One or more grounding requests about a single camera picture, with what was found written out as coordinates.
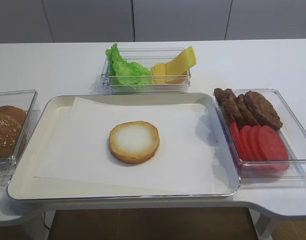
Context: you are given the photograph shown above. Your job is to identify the green lettuce leaf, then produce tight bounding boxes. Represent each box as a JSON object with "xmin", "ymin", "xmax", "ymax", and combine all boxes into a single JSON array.
[{"xmin": 105, "ymin": 43, "xmax": 151, "ymax": 85}]

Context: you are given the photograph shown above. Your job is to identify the flat yellow cheese slices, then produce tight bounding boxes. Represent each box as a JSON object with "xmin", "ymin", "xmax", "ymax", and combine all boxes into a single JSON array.
[{"xmin": 151, "ymin": 63, "xmax": 185, "ymax": 85}]

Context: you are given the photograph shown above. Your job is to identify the clear lettuce and cheese container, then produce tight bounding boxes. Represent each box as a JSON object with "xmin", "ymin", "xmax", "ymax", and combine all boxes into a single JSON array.
[{"xmin": 98, "ymin": 47, "xmax": 191, "ymax": 95}]

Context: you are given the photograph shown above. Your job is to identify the upright yellow cheese slice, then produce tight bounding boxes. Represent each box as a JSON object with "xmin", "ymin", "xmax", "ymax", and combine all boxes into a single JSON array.
[{"xmin": 165, "ymin": 46, "xmax": 197, "ymax": 76}]

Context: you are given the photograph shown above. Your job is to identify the silver metal tray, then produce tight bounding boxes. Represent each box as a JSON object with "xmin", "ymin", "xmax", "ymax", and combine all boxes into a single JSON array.
[{"xmin": 7, "ymin": 93, "xmax": 241, "ymax": 201}]

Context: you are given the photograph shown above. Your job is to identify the toasted bottom bun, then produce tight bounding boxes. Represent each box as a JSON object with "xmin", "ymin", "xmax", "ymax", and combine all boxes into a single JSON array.
[{"xmin": 108, "ymin": 121, "xmax": 160, "ymax": 164}]

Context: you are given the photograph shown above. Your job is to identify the back brown meat patty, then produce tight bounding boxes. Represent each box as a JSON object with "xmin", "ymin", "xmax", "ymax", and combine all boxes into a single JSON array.
[{"xmin": 214, "ymin": 88, "xmax": 235, "ymax": 125}]

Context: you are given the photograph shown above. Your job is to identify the brown meat patty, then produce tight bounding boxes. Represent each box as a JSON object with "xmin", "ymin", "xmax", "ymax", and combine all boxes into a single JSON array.
[
  {"xmin": 214, "ymin": 88, "xmax": 235, "ymax": 125},
  {"xmin": 221, "ymin": 88, "xmax": 246, "ymax": 129},
  {"xmin": 244, "ymin": 91, "xmax": 283, "ymax": 131},
  {"xmin": 236, "ymin": 94, "xmax": 259, "ymax": 127}
]

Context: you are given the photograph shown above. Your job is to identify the white parchment paper sheet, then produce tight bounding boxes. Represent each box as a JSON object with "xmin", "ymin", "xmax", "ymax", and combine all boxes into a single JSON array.
[{"xmin": 37, "ymin": 97, "xmax": 214, "ymax": 194}]

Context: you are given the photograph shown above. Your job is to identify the back red tomato slice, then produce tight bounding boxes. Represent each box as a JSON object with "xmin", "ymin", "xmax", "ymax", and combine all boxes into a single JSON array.
[{"xmin": 229, "ymin": 121, "xmax": 248, "ymax": 161}]

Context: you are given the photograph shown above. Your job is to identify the red tomato slice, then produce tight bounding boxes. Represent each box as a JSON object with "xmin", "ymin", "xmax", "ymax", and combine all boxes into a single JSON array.
[
  {"xmin": 229, "ymin": 121, "xmax": 248, "ymax": 161},
  {"xmin": 239, "ymin": 125, "xmax": 255, "ymax": 161},
  {"xmin": 247, "ymin": 125, "xmax": 264, "ymax": 161},
  {"xmin": 255, "ymin": 125, "xmax": 289, "ymax": 161}
]

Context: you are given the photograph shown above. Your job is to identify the front brown meat patty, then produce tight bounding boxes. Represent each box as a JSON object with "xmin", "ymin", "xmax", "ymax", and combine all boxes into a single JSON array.
[{"xmin": 244, "ymin": 91, "xmax": 283, "ymax": 131}]

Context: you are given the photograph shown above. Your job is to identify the clear meat and tomato container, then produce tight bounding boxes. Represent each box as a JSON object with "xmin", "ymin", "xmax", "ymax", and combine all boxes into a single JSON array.
[{"xmin": 213, "ymin": 88, "xmax": 306, "ymax": 178}]

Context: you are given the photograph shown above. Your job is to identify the front red tomato slice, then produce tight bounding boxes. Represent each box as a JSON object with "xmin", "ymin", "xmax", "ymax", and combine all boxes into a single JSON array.
[{"xmin": 255, "ymin": 125, "xmax": 289, "ymax": 161}]

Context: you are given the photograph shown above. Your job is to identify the plain brown bun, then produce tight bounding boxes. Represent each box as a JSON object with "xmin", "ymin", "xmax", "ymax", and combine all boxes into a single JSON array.
[{"xmin": 0, "ymin": 105, "xmax": 27, "ymax": 126}]

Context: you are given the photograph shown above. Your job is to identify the clear bun container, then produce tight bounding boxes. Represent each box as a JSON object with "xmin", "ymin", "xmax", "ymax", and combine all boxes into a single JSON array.
[{"xmin": 0, "ymin": 89, "xmax": 40, "ymax": 188}]

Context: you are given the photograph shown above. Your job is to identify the sesame top bun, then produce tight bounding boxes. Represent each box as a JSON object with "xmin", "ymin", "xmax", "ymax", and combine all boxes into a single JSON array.
[{"xmin": 0, "ymin": 113, "xmax": 22, "ymax": 159}]

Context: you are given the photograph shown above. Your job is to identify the black floor cable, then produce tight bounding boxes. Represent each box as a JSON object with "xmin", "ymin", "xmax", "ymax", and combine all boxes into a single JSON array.
[{"xmin": 42, "ymin": 211, "xmax": 50, "ymax": 230}]

